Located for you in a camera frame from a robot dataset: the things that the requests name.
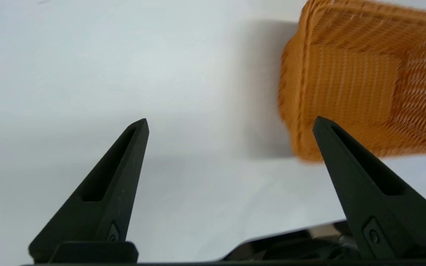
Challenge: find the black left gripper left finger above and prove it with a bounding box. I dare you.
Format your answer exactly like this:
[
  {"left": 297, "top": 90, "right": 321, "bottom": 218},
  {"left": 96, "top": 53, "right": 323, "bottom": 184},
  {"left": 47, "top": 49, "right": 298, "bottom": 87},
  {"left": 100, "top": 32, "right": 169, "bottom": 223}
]
[{"left": 28, "top": 118, "right": 149, "bottom": 263}]

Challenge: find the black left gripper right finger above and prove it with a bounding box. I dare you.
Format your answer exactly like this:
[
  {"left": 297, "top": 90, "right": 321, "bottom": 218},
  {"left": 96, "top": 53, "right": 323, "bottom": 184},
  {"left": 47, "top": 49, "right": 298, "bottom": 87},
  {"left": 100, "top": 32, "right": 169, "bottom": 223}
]
[{"left": 312, "top": 116, "right": 426, "bottom": 259}]

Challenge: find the orange woven wicker basket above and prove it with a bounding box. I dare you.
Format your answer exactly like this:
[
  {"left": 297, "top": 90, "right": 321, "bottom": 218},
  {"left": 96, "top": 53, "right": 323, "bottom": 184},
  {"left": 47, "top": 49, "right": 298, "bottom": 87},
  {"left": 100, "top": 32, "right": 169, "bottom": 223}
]
[{"left": 278, "top": 0, "right": 426, "bottom": 163}]

